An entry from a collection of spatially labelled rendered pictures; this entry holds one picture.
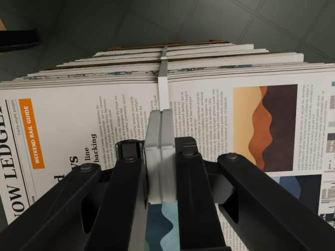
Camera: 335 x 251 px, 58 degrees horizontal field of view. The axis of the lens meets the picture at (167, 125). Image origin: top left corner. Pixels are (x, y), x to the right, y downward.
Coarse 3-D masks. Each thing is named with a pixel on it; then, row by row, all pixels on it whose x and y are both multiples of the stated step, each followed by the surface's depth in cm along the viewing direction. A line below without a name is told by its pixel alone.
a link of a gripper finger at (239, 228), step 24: (240, 168) 12; (240, 192) 11; (264, 192) 10; (288, 192) 10; (240, 216) 11; (264, 216) 9; (288, 216) 9; (312, 216) 9; (264, 240) 10; (288, 240) 8; (312, 240) 8
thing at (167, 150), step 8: (168, 112) 20; (168, 120) 18; (168, 128) 16; (160, 136) 16; (168, 136) 15; (160, 144) 14; (168, 144) 14; (160, 152) 14; (168, 152) 14; (160, 160) 14; (168, 160) 14; (168, 168) 14; (168, 176) 14; (168, 184) 14; (168, 192) 15; (176, 192) 15; (168, 200) 15; (176, 200) 15
